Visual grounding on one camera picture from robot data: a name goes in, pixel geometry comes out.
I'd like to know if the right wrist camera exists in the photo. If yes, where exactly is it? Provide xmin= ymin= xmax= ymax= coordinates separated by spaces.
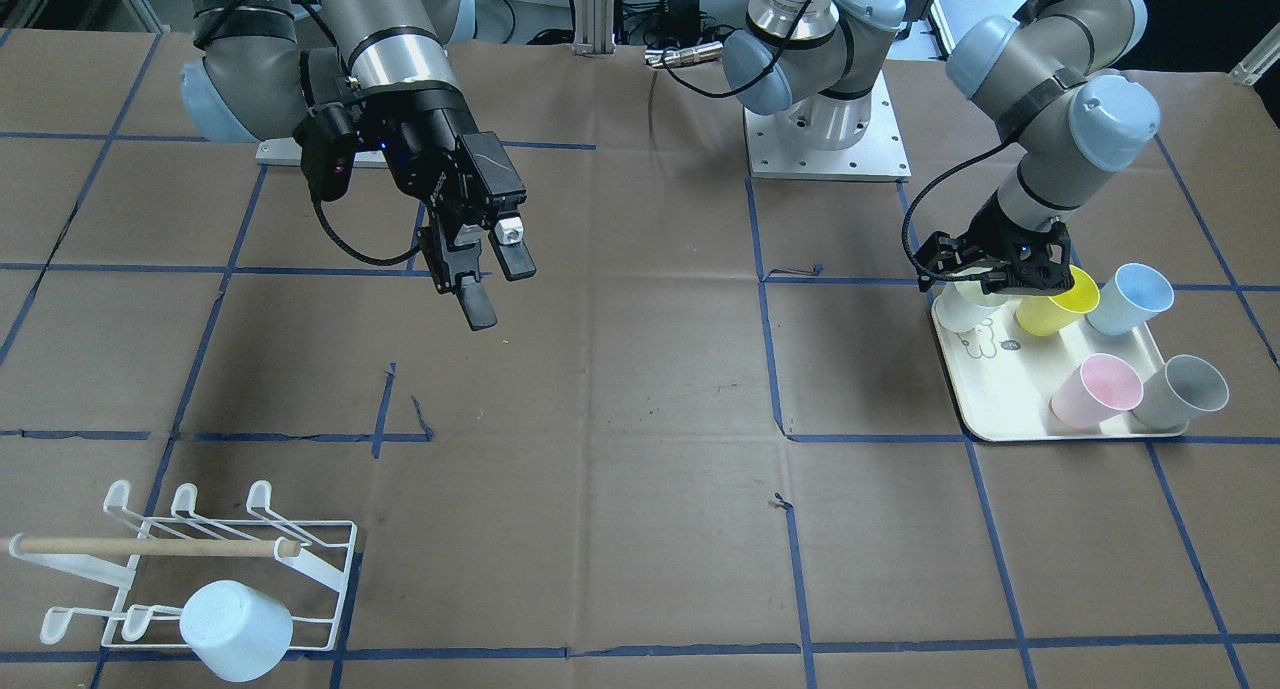
xmin=292 ymin=102 xmax=360 ymax=202

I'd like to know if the white wire cup rack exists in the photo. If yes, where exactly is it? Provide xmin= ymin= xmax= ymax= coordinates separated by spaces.
xmin=4 ymin=480 xmax=358 ymax=652

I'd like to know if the pink cup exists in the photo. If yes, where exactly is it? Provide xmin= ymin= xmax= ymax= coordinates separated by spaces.
xmin=1050 ymin=353 xmax=1144 ymax=430

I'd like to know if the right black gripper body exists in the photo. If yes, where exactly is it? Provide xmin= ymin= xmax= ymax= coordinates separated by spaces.
xmin=360 ymin=85 xmax=480 ymax=231

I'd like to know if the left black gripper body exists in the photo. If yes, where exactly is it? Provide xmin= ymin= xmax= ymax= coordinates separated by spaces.
xmin=965 ymin=193 xmax=1074 ymax=296

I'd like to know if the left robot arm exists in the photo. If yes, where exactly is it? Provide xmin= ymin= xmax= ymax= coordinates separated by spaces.
xmin=722 ymin=0 xmax=1161 ymax=296

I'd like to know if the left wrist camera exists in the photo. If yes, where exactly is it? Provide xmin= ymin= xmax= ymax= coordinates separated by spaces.
xmin=911 ymin=232 xmax=988 ymax=292

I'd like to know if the aluminium frame post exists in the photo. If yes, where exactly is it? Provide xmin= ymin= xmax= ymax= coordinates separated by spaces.
xmin=570 ymin=0 xmax=620 ymax=56

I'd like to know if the cream serving tray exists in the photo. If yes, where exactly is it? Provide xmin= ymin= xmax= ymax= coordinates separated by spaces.
xmin=931 ymin=298 xmax=1189 ymax=442

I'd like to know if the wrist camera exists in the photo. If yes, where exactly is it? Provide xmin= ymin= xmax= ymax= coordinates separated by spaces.
xmin=911 ymin=232 xmax=988 ymax=292
xmin=292 ymin=102 xmax=360 ymax=202

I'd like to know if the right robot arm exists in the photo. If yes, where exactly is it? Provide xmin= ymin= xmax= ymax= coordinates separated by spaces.
xmin=180 ymin=0 xmax=536 ymax=330

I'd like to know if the light blue cup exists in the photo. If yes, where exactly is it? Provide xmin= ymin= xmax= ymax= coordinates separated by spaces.
xmin=179 ymin=580 xmax=293 ymax=683

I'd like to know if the cream white cup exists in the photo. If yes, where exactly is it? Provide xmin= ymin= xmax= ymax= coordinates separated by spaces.
xmin=933 ymin=282 xmax=1011 ymax=334

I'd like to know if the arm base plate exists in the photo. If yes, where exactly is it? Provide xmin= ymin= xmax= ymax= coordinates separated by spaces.
xmin=744 ymin=74 xmax=911 ymax=182
xmin=255 ymin=134 xmax=401 ymax=170

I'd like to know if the yellow cup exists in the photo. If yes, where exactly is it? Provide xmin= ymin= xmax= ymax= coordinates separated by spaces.
xmin=1015 ymin=265 xmax=1100 ymax=337

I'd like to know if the grey cup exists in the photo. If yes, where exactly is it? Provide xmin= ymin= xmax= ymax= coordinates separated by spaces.
xmin=1132 ymin=355 xmax=1230 ymax=430

